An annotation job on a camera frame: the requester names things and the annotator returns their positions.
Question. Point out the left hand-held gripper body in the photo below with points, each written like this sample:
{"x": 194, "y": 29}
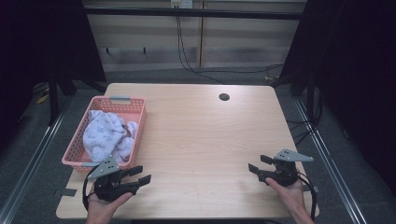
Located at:
{"x": 107, "y": 186}

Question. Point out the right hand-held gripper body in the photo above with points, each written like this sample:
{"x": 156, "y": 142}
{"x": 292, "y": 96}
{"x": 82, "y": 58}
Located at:
{"x": 285, "y": 174}

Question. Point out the pale lavender towel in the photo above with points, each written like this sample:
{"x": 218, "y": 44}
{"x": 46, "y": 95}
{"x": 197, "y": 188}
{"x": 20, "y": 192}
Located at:
{"x": 104, "y": 133}

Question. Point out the pink perforated plastic basket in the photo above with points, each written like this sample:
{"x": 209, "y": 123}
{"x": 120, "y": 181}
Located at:
{"x": 137, "y": 107}

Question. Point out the person's left hand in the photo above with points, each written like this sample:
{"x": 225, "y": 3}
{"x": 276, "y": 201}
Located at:
{"x": 101, "y": 208}

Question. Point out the person's right hand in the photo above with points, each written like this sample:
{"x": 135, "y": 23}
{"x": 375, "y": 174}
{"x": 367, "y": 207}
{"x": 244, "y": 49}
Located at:
{"x": 292, "y": 197}

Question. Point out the grey tape strip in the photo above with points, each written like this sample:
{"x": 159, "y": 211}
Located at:
{"x": 313, "y": 188}

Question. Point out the black metal stand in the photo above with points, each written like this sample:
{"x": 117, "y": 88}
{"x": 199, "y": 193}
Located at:
{"x": 53, "y": 99}

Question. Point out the yellow floor object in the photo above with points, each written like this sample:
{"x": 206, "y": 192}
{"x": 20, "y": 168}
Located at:
{"x": 43, "y": 98}

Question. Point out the black horizontal bar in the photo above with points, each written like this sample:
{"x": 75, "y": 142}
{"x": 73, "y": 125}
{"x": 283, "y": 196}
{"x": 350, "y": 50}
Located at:
{"x": 193, "y": 13}

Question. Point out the metal floor rail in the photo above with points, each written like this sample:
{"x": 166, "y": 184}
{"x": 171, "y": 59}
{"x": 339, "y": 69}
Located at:
{"x": 330, "y": 161}
{"x": 31, "y": 165}

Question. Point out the white wall socket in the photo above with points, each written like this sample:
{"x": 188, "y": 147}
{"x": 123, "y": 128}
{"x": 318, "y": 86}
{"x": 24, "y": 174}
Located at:
{"x": 182, "y": 3}

